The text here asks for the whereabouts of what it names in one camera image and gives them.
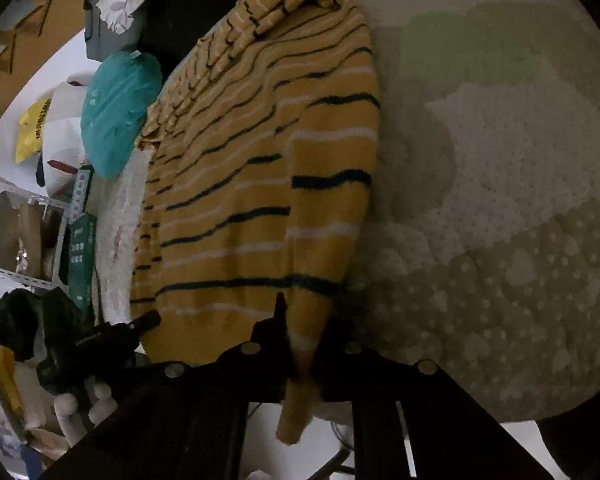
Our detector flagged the yellow striped knit sweater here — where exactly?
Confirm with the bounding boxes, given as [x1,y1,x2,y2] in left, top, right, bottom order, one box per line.
[130,0,380,445]

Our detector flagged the pale hand on gripper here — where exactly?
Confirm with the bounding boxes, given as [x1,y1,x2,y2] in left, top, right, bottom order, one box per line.
[54,382,118,448]

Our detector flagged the green box with buttons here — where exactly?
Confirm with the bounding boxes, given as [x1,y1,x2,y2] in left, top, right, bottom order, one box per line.
[68,165,96,318]

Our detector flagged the yellow plastic bag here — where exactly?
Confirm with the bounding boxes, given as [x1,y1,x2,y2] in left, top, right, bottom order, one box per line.
[15,96,52,164]

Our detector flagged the white patchwork round rug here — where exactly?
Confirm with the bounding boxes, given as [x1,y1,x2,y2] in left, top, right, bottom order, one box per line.
[97,0,600,422]

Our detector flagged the teal plush cushion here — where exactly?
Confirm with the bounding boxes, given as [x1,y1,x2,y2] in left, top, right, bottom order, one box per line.
[81,51,162,179]

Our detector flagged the white plastic bag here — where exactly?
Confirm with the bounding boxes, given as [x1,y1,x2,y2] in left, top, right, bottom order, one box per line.
[34,77,102,196]

